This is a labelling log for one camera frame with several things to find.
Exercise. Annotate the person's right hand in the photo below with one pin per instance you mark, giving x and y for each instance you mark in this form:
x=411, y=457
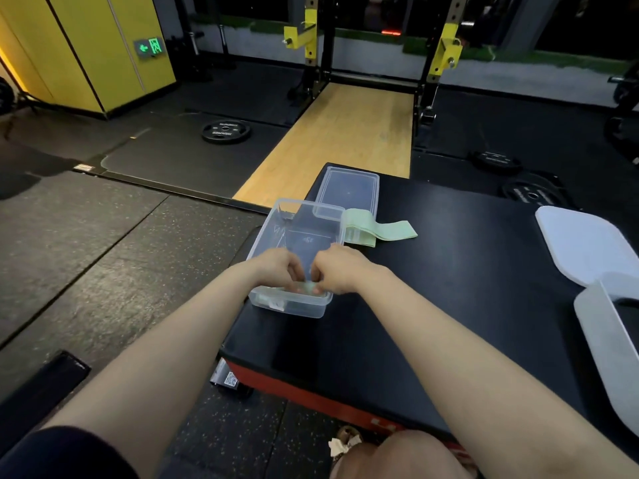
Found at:
x=342, y=269

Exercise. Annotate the person's left hand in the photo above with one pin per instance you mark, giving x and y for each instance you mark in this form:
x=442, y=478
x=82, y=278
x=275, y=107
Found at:
x=274, y=269

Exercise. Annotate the light green resistance band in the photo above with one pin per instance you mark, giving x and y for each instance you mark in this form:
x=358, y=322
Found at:
x=272, y=294
x=308, y=288
x=389, y=229

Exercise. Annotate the clear plastic container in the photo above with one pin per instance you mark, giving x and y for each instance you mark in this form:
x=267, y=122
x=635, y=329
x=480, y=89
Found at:
x=299, y=229

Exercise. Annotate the white plastic bin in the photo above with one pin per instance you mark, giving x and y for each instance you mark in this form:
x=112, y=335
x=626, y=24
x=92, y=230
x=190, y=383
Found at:
x=599, y=354

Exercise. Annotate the person's left forearm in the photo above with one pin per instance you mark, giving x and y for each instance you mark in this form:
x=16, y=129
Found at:
x=160, y=364

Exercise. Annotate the person's right forearm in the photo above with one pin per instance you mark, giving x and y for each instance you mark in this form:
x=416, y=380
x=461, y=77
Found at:
x=489, y=374

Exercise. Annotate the person's left leg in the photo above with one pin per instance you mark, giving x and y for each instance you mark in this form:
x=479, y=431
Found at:
x=409, y=456

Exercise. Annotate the clear plastic lid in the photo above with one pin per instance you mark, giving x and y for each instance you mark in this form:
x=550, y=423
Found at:
x=349, y=191

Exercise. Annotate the wooden lifting platform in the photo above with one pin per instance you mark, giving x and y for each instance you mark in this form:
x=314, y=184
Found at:
x=339, y=139

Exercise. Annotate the black plyo platform red side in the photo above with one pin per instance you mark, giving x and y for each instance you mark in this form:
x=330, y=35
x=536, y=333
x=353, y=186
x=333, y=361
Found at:
x=474, y=274

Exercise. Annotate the black weight plate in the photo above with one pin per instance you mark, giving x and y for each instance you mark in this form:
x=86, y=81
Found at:
x=226, y=132
x=496, y=163
x=534, y=191

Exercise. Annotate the brown sandal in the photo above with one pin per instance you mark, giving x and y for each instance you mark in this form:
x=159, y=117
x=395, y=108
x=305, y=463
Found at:
x=344, y=441

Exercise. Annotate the small white floor label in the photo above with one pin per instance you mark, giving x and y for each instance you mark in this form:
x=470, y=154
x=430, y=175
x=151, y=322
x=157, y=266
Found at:
x=84, y=168

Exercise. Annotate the black upright bar holder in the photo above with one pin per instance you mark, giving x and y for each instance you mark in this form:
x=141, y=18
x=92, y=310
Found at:
x=224, y=44

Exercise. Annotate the yellow black squat rack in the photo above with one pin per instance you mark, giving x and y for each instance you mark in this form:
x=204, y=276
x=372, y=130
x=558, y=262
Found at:
x=444, y=49

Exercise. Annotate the white plastic lid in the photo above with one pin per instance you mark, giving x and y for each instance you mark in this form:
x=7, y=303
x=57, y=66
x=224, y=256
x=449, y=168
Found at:
x=584, y=244

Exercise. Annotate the green exit sign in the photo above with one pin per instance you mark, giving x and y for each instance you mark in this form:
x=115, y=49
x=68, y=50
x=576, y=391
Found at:
x=151, y=47

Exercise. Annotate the black flat floor pad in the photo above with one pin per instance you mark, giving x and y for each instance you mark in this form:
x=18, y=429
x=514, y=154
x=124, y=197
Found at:
x=35, y=399

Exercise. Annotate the dark navy shirt sleeve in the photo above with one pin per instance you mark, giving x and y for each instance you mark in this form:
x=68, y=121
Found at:
x=65, y=456

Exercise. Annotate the yellow black exercise machine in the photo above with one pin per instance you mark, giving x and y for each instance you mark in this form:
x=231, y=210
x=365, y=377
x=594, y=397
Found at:
x=624, y=109

